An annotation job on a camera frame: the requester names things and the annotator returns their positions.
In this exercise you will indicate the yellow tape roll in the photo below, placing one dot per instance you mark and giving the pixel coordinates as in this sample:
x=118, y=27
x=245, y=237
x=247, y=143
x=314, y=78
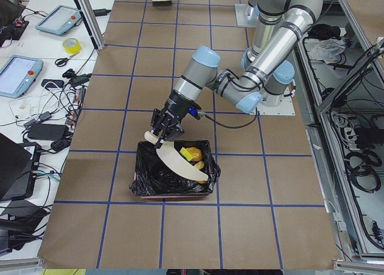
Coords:
x=71, y=45

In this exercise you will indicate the bin with black liner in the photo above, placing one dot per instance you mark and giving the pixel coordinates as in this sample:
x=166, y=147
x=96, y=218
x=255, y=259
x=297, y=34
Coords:
x=153, y=178

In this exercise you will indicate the far teach pendant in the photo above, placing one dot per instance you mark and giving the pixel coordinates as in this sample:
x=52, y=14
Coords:
x=60, y=20

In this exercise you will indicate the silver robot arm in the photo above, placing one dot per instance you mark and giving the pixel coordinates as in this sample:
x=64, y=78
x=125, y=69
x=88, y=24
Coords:
x=280, y=25

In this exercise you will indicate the black handled scissors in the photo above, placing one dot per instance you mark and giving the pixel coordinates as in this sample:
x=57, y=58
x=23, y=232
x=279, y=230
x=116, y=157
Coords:
x=61, y=62

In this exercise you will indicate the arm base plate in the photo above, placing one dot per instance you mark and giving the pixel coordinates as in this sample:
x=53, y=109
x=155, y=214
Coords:
x=246, y=16
x=277, y=98

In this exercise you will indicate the yellow sponge piece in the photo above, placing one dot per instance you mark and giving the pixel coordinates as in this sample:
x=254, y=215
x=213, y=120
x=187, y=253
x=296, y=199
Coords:
x=186, y=154

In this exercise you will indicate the aluminium frame post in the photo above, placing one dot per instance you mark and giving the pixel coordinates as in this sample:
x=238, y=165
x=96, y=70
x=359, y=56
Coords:
x=91, y=24

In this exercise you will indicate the teach pendant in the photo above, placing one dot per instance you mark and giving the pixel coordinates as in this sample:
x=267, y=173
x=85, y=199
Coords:
x=60, y=20
x=18, y=74

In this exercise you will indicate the near teach pendant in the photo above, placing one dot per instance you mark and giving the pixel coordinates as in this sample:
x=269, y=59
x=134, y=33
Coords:
x=18, y=74

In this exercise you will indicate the pale melon rind slice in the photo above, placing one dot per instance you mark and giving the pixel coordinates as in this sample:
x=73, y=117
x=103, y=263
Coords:
x=200, y=167

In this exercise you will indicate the brown potato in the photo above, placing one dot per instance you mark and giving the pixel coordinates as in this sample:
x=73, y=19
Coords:
x=196, y=154

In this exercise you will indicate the beige plastic dustpan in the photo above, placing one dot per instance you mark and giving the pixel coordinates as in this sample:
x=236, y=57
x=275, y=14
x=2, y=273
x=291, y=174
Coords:
x=173, y=160

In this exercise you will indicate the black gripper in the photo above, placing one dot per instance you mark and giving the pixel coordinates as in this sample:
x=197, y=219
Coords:
x=179, y=106

